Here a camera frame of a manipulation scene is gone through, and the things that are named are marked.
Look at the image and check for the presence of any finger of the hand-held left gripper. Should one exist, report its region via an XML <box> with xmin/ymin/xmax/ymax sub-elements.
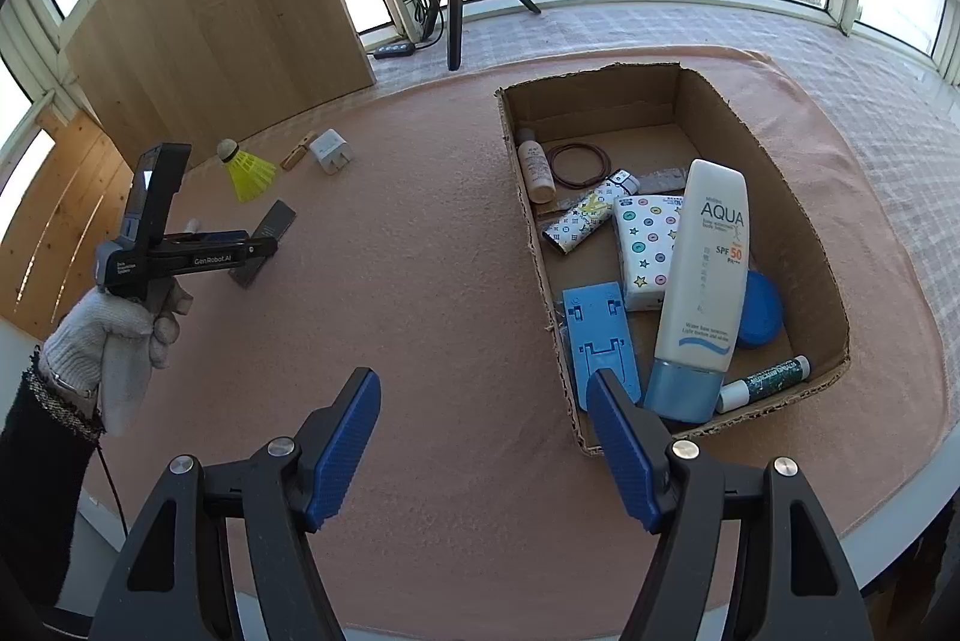
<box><xmin>161</xmin><ymin>219</ymin><xmax>252</xmax><ymax>246</ymax></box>

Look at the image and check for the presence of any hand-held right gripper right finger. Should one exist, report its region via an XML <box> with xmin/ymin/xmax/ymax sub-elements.
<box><xmin>585</xmin><ymin>369</ymin><xmax>875</xmax><ymax>641</ymax></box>

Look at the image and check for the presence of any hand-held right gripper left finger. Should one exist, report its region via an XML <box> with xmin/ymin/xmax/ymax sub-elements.
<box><xmin>88</xmin><ymin>367</ymin><xmax>382</xmax><ymax>641</ymax></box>

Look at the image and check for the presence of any dark grey card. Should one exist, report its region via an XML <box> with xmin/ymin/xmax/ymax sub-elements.
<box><xmin>229</xmin><ymin>200</ymin><xmax>298</xmax><ymax>289</ymax></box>

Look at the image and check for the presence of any yellow shuttlecock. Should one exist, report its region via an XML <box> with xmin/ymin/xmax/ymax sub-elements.
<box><xmin>217</xmin><ymin>138</ymin><xmax>278</xmax><ymax>205</ymax></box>

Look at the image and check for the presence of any wooden clothespin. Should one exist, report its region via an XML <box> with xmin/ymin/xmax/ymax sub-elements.
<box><xmin>280</xmin><ymin>132</ymin><xmax>319</xmax><ymax>171</ymax></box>

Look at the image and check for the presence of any blue folding phone stand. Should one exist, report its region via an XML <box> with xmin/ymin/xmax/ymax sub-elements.
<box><xmin>562</xmin><ymin>282</ymin><xmax>643</xmax><ymax>413</ymax></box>

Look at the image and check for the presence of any white plug charger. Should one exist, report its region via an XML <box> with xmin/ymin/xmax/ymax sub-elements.
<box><xmin>309</xmin><ymin>129</ymin><xmax>355</xmax><ymax>177</ymax></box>

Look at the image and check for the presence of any green white lip balm tube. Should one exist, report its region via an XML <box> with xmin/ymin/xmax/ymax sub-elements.
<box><xmin>716</xmin><ymin>355</ymin><xmax>812</xmax><ymax>415</ymax></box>

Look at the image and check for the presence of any white sunscreen tube blue cap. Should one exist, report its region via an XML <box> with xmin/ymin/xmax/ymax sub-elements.
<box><xmin>645</xmin><ymin>158</ymin><xmax>751</xmax><ymax>423</ymax></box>

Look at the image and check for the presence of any star print tissue pack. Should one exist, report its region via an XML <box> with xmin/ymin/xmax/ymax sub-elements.
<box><xmin>613</xmin><ymin>194</ymin><xmax>685</xmax><ymax>313</ymax></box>

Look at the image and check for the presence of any brown hair tie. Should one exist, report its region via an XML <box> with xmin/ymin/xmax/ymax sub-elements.
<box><xmin>550</xmin><ymin>143</ymin><xmax>611</xmax><ymax>190</ymax></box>

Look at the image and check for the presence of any small pink bottle grey cap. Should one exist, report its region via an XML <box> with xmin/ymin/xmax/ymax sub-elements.
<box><xmin>516</xmin><ymin>128</ymin><xmax>557</xmax><ymax>205</ymax></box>

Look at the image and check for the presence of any cardboard box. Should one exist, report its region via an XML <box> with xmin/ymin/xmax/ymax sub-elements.
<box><xmin>495</xmin><ymin>62</ymin><xmax>852</xmax><ymax>457</ymax></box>

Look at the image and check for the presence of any person's left forearm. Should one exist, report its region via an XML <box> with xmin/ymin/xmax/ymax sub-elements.
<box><xmin>0</xmin><ymin>348</ymin><xmax>106</xmax><ymax>612</ymax></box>

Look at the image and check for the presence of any person's left hand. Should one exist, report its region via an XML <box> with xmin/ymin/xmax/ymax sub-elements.
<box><xmin>41</xmin><ymin>284</ymin><xmax>194</xmax><ymax>438</ymax></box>

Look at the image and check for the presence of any pine plank panel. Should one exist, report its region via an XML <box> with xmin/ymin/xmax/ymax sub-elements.
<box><xmin>0</xmin><ymin>108</ymin><xmax>140</xmax><ymax>342</ymax></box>

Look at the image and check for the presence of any light wooden board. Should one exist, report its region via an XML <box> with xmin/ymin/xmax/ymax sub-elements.
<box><xmin>64</xmin><ymin>0</ymin><xmax>376</xmax><ymax>169</ymax></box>

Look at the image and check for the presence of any patterned white case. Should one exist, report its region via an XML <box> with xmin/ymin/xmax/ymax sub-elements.
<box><xmin>541</xmin><ymin>168</ymin><xmax>640</xmax><ymax>257</ymax></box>

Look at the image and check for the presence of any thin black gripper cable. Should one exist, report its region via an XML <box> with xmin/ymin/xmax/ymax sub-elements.
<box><xmin>94</xmin><ymin>442</ymin><xmax>130</xmax><ymax>537</ymax></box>

